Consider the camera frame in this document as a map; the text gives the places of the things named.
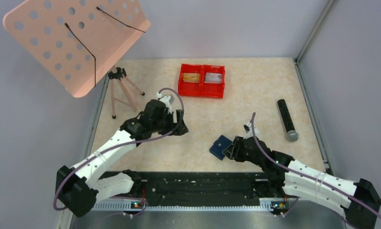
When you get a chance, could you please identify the navy blue card holder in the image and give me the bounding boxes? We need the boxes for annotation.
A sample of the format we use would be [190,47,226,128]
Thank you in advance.
[209,135,232,161]

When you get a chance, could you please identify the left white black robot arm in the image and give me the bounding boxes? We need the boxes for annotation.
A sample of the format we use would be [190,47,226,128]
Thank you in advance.
[53,96,189,218]

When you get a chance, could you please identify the silver card in bin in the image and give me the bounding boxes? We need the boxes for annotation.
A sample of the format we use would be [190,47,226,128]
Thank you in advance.
[204,73,223,84]

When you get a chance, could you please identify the left red plastic bin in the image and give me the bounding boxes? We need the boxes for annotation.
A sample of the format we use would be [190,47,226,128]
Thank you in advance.
[178,63,203,97]

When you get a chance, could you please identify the black microphone with grey head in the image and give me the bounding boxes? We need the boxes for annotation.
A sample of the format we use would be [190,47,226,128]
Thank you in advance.
[277,99,299,142]

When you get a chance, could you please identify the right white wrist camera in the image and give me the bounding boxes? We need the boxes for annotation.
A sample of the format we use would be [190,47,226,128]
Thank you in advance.
[243,123,259,139]

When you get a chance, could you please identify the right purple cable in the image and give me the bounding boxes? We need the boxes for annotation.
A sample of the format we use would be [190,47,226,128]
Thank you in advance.
[250,112,381,229]

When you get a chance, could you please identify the right red plastic bin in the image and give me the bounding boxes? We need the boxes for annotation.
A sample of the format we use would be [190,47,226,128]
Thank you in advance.
[201,64,225,99]

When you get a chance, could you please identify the gold card in bin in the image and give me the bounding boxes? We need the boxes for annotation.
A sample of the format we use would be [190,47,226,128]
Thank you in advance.
[182,73,200,83]

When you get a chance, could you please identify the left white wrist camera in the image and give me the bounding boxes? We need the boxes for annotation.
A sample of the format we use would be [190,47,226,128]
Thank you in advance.
[157,92,174,113]

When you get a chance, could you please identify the pink tripod stand legs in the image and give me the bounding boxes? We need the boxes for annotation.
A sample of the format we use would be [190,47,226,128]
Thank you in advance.
[107,65,145,119]

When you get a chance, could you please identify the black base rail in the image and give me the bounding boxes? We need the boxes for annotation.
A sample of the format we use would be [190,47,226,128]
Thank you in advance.
[67,170,321,212]

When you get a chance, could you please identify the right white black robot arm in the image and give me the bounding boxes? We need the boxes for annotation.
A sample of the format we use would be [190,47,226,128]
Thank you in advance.
[223,136,381,229]

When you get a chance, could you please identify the purple cable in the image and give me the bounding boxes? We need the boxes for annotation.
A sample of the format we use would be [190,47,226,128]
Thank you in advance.
[250,112,381,229]
[53,88,185,211]

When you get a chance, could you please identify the pink perforated music stand desk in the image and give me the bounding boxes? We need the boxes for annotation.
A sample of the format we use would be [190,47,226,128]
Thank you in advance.
[2,0,151,98]

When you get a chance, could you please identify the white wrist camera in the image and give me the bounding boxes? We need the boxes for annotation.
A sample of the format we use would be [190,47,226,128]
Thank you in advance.
[157,92,174,113]
[243,123,259,139]

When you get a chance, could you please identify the red plastic bin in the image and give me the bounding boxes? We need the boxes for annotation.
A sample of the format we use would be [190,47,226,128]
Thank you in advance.
[201,64,225,99]
[178,63,203,97]

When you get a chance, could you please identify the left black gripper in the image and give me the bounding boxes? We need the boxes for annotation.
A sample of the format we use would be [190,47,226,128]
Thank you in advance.
[152,109,188,135]

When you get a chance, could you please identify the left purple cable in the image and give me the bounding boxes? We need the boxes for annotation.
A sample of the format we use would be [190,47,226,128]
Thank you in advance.
[53,88,185,211]

